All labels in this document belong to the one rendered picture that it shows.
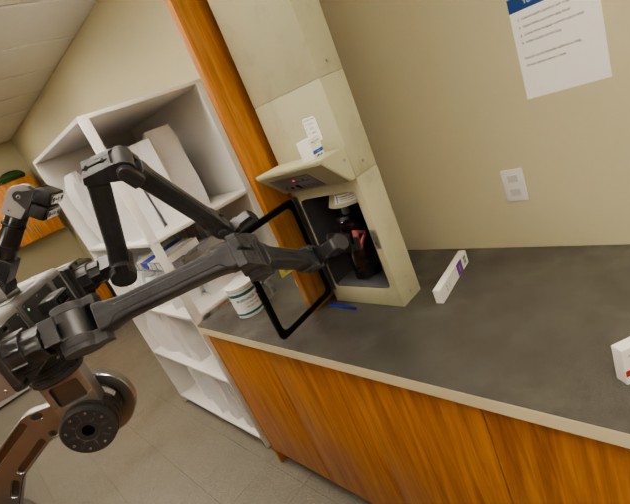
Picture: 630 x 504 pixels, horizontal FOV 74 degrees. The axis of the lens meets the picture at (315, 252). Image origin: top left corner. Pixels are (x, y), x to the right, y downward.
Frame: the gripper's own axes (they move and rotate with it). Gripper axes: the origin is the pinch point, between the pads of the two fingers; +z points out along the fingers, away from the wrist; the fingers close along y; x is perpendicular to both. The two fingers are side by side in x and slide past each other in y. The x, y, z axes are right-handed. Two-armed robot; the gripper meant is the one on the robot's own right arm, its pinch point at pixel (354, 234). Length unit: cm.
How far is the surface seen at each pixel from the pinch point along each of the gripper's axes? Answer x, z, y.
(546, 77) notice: -29, 29, -61
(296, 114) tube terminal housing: -44.6, -11.2, -3.5
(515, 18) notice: -47, 28, -57
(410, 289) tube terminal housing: 22.0, -1.0, -16.7
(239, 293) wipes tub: 13, -20, 54
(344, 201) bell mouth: -13.9, -6.5, -6.3
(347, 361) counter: 28.1, -35.0, -11.3
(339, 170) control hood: -25.3, -16.3, -16.7
